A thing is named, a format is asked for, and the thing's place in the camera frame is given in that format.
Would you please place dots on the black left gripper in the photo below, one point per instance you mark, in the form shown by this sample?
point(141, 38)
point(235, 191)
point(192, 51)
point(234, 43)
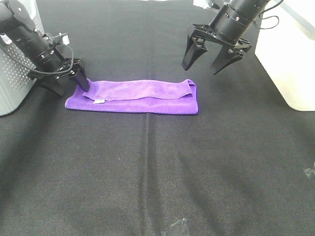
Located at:
point(56, 65)

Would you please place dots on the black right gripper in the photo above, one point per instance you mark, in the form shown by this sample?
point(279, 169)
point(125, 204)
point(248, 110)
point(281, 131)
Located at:
point(229, 53)

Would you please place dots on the purple microfiber towel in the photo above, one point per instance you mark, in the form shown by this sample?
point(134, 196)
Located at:
point(141, 96)

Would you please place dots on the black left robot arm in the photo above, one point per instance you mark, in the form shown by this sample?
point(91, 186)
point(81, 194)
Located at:
point(41, 50)

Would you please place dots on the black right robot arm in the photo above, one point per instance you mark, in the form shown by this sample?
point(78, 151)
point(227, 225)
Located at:
point(227, 28)

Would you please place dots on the grey perforated laundry basket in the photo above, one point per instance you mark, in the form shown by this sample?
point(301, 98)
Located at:
point(14, 82)

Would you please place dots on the white storage bin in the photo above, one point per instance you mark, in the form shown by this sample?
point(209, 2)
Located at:
point(286, 49)

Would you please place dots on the black table cloth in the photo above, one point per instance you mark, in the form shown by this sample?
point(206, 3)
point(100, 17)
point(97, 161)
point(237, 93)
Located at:
point(234, 169)

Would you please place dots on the clear tape piece right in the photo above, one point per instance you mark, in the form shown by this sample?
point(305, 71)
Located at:
point(310, 171)

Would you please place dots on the clear tape piece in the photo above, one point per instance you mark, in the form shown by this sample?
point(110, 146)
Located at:
point(178, 228)
point(310, 171)

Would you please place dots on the clear tape piece front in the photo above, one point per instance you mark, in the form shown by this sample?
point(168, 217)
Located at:
point(178, 228)

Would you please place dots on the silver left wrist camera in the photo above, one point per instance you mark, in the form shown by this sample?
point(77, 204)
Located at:
point(63, 38)

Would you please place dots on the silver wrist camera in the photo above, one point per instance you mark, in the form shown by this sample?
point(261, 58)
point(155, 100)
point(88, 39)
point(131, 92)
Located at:
point(209, 4)
point(63, 38)

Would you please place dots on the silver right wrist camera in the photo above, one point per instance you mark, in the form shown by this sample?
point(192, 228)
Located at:
point(209, 4)

